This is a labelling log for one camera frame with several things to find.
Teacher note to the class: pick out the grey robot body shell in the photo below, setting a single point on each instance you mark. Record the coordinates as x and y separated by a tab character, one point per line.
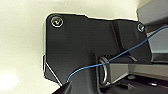
156	13

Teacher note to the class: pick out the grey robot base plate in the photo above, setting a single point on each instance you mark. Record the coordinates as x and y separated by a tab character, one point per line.
76	40

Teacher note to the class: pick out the black robot torso link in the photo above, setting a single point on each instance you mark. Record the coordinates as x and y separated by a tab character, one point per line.
140	71

